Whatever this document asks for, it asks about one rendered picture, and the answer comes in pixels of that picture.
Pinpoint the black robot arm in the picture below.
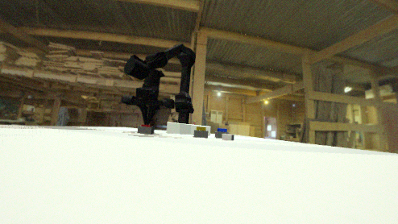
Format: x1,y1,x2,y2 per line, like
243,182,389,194
124,44,196,124

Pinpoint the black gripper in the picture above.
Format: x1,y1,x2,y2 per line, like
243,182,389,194
122,81,175,125

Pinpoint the blue button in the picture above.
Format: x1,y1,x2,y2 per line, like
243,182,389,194
215,128,230,139

